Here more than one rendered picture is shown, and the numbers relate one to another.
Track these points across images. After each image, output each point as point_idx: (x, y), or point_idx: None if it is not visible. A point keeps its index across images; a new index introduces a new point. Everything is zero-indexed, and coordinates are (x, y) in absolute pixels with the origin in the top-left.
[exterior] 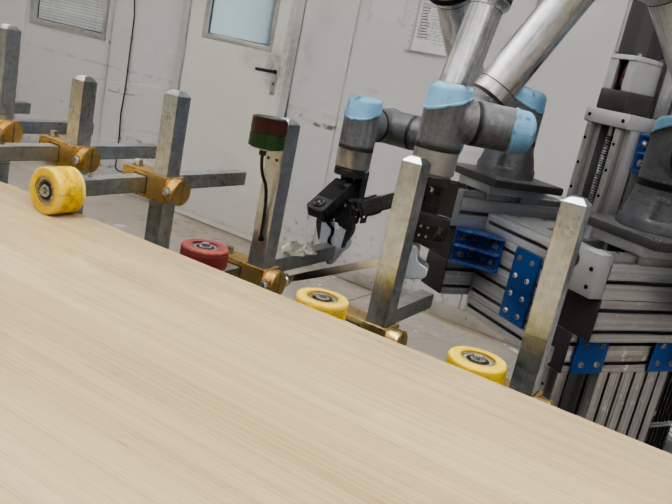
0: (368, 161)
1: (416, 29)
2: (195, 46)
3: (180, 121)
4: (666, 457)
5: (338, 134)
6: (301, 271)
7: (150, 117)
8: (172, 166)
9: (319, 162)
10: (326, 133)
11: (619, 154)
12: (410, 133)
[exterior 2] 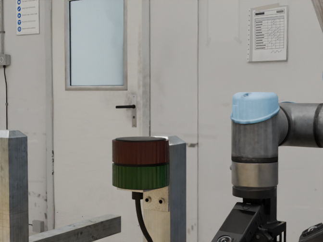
0: (275, 173)
1: (253, 42)
2: (61, 99)
3: (17, 170)
4: None
5: (201, 150)
6: None
7: (32, 168)
8: (16, 235)
9: (189, 178)
10: (190, 151)
11: None
12: (321, 126)
